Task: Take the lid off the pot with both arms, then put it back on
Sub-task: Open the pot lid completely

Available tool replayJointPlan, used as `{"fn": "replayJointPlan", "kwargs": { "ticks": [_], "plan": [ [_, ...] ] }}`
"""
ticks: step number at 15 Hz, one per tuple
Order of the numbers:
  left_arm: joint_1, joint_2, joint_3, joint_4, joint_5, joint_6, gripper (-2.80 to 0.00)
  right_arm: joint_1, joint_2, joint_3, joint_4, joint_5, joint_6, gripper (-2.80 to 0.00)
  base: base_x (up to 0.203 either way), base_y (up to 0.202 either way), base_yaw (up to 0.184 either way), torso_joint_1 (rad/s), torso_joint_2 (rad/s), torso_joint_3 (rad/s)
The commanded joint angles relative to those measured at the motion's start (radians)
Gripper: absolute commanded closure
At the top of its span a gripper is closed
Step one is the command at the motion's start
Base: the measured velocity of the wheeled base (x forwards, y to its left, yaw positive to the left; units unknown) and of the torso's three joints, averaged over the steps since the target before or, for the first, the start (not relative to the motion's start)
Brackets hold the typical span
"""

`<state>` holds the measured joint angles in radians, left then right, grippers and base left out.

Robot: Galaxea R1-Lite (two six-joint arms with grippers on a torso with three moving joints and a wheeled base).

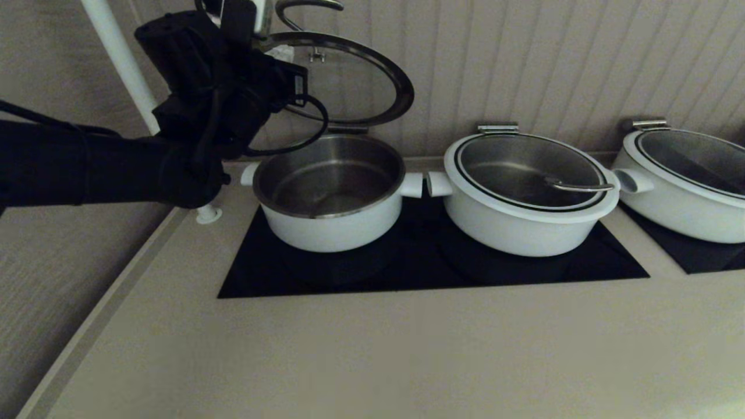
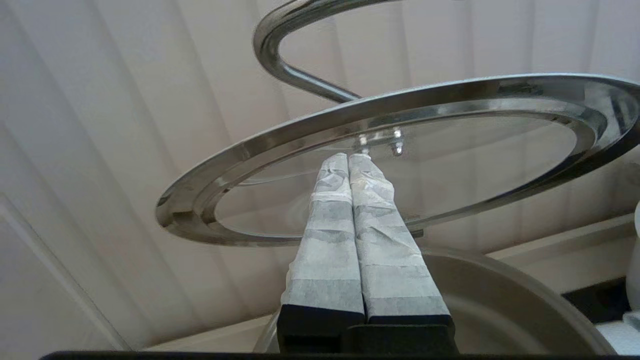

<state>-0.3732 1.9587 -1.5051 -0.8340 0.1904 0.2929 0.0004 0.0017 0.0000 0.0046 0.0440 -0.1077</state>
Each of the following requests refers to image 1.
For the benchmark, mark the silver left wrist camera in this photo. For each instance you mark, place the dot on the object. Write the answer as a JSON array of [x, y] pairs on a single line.
[[263, 14]]

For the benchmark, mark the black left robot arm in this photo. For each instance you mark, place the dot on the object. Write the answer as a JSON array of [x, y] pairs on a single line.
[[87, 169]]

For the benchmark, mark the large black glass cooktop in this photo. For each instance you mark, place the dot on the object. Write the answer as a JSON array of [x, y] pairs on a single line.
[[419, 269]]

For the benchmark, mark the white metal pole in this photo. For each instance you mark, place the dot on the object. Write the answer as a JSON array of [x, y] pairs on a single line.
[[116, 52]]

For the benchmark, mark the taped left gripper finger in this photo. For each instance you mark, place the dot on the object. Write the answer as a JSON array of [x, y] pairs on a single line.
[[282, 53]]

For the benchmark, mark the glass lid white rim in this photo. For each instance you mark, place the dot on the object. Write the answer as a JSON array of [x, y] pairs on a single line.
[[698, 157], [405, 87]]

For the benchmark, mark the white round pot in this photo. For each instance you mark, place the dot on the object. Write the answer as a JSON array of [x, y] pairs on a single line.
[[512, 237], [337, 233], [669, 210]]

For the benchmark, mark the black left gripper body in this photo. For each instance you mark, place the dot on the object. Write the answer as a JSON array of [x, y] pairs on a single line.
[[268, 87]]

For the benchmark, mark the middle white pot with lid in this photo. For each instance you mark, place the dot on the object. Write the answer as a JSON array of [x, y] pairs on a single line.
[[524, 169]]

